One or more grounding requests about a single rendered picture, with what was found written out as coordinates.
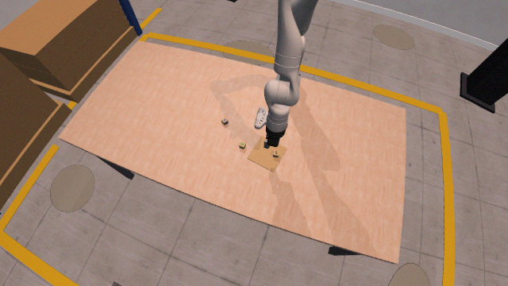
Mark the tan flat mat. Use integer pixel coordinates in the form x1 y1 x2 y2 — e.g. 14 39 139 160
247 136 287 172

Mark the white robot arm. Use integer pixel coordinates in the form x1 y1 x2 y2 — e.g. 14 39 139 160
264 0 318 124

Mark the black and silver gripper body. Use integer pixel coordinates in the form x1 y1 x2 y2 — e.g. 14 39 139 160
254 107 288 147

